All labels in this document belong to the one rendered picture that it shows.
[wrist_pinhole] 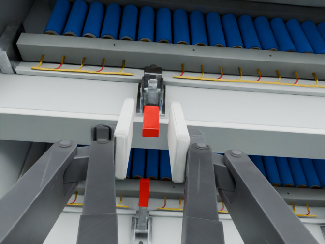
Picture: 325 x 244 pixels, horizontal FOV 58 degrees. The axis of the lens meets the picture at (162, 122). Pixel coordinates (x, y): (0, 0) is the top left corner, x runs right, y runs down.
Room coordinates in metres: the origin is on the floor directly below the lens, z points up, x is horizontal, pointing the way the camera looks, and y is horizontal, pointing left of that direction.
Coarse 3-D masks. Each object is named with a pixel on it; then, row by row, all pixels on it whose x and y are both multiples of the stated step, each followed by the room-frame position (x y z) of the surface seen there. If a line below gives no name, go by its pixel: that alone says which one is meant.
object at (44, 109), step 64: (0, 0) 0.31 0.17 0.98; (256, 0) 0.41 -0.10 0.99; (320, 0) 0.41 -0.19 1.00; (0, 64) 0.27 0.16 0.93; (64, 64) 0.29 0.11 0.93; (0, 128) 0.23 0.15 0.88; (64, 128) 0.23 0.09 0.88; (192, 128) 0.24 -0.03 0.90; (256, 128) 0.24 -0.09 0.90; (320, 128) 0.25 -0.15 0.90
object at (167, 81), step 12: (24, 72) 0.27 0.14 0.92; (36, 72) 0.27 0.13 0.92; (48, 72) 0.27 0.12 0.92; (60, 72) 0.27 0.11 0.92; (72, 72) 0.27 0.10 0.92; (84, 72) 0.28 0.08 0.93; (168, 84) 0.28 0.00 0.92; (180, 84) 0.28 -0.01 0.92; (192, 84) 0.28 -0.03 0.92; (204, 84) 0.28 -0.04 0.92; (216, 84) 0.28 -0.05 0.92; (228, 84) 0.28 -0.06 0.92; (240, 84) 0.29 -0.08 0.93; (252, 84) 0.29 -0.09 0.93; (324, 96) 0.29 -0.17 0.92
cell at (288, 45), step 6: (276, 18) 0.39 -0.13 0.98; (270, 24) 0.39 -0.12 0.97; (276, 24) 0.38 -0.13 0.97; (282, 24) 0.38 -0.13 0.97; (276, 30) 0.37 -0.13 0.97; (282, 30) 0.36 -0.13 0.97; (276, 36) 0.36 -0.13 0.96; (282, 36) 0.35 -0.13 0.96; (288, 36) 0.35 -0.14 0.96; (282, 42) 0.34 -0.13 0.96; (288, 42) 0.34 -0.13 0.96; (282, 48) 0.34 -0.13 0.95; (288, 48) 0.33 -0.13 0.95; (294, 48) 0.33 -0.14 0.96
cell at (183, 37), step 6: (174, 12) 0.38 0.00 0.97; (180, 12) 0.37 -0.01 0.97; (186, 12) 0.38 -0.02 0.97; (174, 18) 0.37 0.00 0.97; (180, 18) 0.36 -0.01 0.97; (186, 18) 0.37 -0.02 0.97; (174, 24) 0.36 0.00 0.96; (180, 24) 0.35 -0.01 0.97; (186, 24) 0.35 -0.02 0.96; (174, 30) 0.35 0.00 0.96; (180, 30) 0.34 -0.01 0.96; (186, 30) 0.34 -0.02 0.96; (174, 36) 0.34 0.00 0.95; (180, 36) 0.33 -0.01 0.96; (186, 36) 0.33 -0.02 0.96; (174, 42) 0.33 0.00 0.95; (186, 42) 0.32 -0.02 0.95
